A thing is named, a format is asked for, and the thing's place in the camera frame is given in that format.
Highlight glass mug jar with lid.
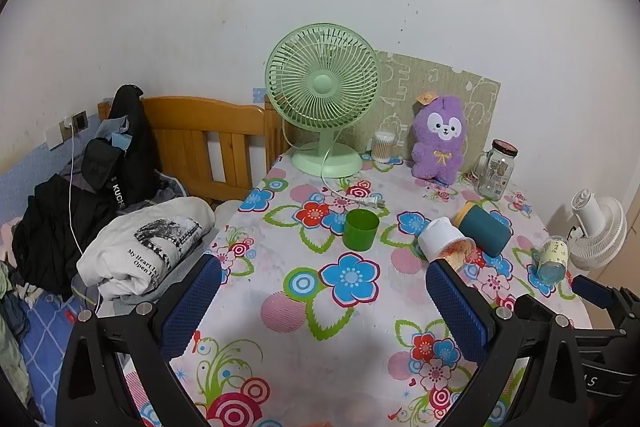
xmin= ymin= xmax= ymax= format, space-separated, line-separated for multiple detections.
xmin=470 ymin=139 xmax=518 ymax=200

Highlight pile of black clothes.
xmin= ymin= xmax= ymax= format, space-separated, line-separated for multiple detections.
xmin=12 ymin=174 xmax=123 ymax=300

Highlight teal cup with yellow lid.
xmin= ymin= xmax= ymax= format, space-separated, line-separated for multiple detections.
xmin=453 ymin=201 xmax=513 ymax=258

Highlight purple plush toy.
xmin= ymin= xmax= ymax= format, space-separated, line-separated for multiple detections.
xmin=411 ymin=94 xmax=468 ymax=185

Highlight blue checked bedsheet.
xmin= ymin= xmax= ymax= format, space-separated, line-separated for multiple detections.
xmin=0 ymin=287 xmax=93 ymax=423

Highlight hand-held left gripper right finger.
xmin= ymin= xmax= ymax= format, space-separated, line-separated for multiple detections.
xmin=425 ymin=258 xmax=591 ymax=427

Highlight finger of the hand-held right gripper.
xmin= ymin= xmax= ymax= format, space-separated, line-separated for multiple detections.
xmin=571 ymin=275 xmax=640 ymax=333

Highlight wooden bed headboard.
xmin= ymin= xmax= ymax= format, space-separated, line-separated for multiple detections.
xmin=98 ymin=96 xmax=291 ymax=202

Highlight white desk fan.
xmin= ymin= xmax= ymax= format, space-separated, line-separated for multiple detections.
xmin=566 ymin=188 xmax=628 ymax=271

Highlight folded grey garment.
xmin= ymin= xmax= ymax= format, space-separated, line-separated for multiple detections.
xmin=72 ymin=274 xmax=201 ymax=315

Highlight black jacket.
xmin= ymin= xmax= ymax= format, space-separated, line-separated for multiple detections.
xmin=107 ymin=84 xmax=162 ymax=210

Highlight grey green clothes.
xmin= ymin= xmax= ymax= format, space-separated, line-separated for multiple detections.
xmin=0 ymin=262 xmax=32 ymax=403

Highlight black pouch with strap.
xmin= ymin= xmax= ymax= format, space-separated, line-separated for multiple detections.
xmin=81 ymin=139 xmax=127 ymax=208

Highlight white plastic cup lying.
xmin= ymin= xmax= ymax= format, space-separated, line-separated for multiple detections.
xmin=418 ymin=217 xmax=477 ymax=275

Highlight blue denim garment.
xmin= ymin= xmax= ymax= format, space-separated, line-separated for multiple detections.
xmin=94 ymin=116 xmax=132 ymax=150

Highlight green desk fan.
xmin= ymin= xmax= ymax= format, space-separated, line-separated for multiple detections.
xmin=265 ymin=23 xmax=383 ymax=178

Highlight folded white printed shirt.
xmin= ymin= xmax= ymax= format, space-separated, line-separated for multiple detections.
xmin=76 ymin=197 xmax=217 ymax=303

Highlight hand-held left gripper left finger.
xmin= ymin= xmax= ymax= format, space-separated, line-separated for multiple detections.
xmin=55 ymin=253 xmax=224 ymax=427

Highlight white charger cable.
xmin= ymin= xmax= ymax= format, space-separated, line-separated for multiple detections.
xmin=62 ymin=119 xmax=101 ymax=308

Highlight white fan power cable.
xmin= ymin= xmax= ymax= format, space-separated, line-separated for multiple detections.
xmin=281 ymin=119 xmax=387 ymax=210

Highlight green plastic cup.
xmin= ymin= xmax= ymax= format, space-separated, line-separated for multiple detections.
xmin=342 ymin=209 xmax=380 ymax=252

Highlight beige patterned board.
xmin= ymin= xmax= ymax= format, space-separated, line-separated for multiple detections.
xmin=372 ymin=49 xmax=502 ymax=168

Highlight floral tablecloth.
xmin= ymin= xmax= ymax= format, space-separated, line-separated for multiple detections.
xmin=120 ymin=147 xmax=593 ymax=427

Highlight clear cotton swab jar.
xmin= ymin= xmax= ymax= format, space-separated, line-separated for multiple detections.
xmin=372 ymin=131 xmax=397 ymax=164

